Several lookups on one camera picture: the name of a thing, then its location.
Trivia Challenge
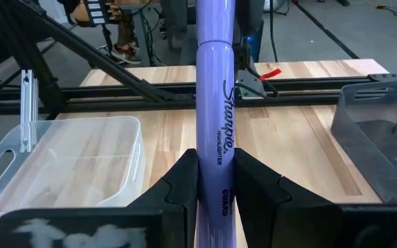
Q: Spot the purple Sharpie highlighter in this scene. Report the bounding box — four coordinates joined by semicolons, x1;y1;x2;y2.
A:
194;0;237;248

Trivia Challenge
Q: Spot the black cable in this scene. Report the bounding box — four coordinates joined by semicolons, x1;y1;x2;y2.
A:
234;65;279;100
268;0;279;63

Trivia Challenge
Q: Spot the silver aluminium post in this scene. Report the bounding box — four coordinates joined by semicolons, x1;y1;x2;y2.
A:
19;68;40;153

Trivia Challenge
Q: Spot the dark grey plastic bin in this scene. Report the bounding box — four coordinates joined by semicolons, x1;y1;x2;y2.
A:
329;79;397;205

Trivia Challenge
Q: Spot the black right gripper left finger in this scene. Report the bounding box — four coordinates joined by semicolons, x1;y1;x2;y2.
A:
0;147;199;248

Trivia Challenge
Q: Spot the clear plastic bin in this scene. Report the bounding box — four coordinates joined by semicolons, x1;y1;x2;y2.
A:
0;116;147;221

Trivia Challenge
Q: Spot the red tag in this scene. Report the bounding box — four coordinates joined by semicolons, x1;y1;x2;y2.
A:
258;68;283;82

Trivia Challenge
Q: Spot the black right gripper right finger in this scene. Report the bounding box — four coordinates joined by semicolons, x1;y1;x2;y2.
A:
233;147;397;248

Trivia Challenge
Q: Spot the person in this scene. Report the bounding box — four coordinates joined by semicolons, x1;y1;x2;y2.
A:
110;9;143;65

